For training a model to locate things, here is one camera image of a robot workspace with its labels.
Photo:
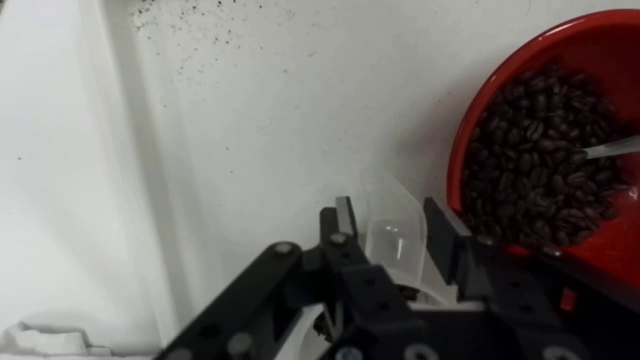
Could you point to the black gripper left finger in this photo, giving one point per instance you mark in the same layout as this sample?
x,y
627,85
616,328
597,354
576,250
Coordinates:
x,y
280,301

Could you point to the red bowl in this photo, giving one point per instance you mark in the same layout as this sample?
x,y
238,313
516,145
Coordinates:
x,y
600,47

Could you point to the white towel with red stripes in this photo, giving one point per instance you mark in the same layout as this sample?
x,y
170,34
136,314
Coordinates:
x,y
47,337

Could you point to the large coffee bean pile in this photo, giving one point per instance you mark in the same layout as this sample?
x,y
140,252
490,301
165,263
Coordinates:
x,y
540,166

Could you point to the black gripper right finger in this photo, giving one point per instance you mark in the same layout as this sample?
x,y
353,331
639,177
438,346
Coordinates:
x,y
506,292

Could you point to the white plastic tray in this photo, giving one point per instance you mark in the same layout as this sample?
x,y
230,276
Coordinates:
x,y
280,120

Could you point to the clear plastic measuring jar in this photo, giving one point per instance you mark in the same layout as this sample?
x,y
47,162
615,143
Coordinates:
x,y
396,232

